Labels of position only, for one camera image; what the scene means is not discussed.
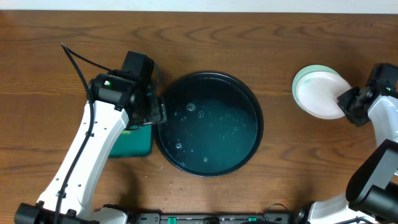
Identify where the black round tray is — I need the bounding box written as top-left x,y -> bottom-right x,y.
152,72 -> 264,177

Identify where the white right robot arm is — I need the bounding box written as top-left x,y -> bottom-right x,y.
293,87 -> 397,223

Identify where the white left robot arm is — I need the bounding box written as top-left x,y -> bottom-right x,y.
14,72 -> 166,224

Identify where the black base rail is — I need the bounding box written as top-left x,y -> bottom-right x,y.
127,212 -> 294,224

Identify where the white plate green stain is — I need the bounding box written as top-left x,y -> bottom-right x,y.
294,71 -> 351,119

